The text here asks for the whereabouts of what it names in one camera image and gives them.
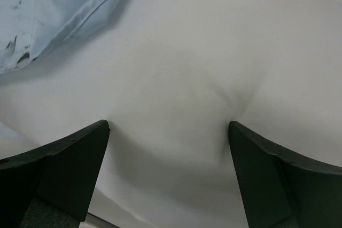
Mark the light blue pillowcase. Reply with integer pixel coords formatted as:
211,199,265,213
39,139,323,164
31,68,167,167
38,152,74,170
1,0,121,75

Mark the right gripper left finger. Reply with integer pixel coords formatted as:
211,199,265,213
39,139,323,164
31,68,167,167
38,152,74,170
1,120,110,227

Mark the white pillow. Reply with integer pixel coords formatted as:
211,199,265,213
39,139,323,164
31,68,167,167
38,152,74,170
1,0,341,227

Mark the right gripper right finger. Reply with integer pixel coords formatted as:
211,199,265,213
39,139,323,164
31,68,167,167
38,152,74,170
228,121,341,227

